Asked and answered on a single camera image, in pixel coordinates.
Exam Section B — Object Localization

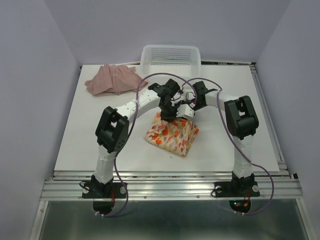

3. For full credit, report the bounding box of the orange floral skirt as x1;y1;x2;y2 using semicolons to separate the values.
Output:
144;112;199;157

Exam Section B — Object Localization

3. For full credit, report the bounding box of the pink skirt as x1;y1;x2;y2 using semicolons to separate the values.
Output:
84;64;142;96

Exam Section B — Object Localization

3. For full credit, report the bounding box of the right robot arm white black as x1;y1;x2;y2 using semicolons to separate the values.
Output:
192;81;260;198

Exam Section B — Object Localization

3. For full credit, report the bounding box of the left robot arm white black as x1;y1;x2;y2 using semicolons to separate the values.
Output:
87;79;180;198

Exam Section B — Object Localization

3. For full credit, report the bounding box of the white plastic basket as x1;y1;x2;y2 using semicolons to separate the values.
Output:
138;45;202;80

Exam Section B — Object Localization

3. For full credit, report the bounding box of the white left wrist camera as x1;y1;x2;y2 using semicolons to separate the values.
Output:
176;103;195;120

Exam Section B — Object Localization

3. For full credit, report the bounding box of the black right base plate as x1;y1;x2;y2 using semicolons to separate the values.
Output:
210;181;260;215

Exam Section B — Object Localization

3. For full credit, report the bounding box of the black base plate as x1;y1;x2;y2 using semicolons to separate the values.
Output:
79;181;129;218
210;181;260;215

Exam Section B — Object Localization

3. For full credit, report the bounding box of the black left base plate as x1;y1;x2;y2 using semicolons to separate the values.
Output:
79;181;129;218

